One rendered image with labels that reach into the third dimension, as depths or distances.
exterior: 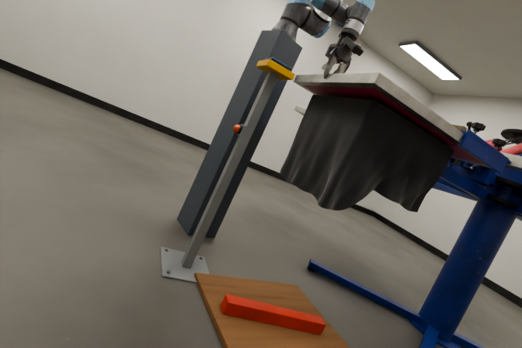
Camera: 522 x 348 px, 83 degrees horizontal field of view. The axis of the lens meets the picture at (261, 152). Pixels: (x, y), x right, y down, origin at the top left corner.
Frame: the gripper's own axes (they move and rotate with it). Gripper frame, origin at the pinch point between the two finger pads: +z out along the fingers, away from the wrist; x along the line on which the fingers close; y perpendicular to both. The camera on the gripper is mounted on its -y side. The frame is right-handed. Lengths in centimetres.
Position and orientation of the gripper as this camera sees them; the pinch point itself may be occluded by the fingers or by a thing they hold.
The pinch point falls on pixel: (331, 78)
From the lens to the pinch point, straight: 127.4
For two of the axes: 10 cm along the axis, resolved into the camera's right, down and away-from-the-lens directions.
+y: -3.4, -2.3, 9.1
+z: -4.4, 9.0, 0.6
